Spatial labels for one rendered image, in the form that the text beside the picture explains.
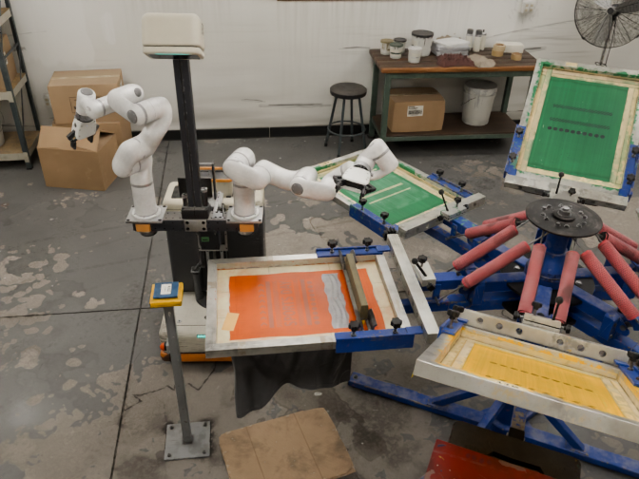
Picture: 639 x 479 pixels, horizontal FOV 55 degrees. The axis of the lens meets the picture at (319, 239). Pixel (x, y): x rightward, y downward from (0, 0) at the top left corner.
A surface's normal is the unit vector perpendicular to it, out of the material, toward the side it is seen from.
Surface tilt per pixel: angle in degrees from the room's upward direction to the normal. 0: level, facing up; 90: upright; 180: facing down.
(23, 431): 0
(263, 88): 90
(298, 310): 0
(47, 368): 0
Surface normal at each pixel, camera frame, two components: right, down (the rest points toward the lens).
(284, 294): 0.02, -0.83
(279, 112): 0.13, 0.55
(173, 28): 0.04, 0.12
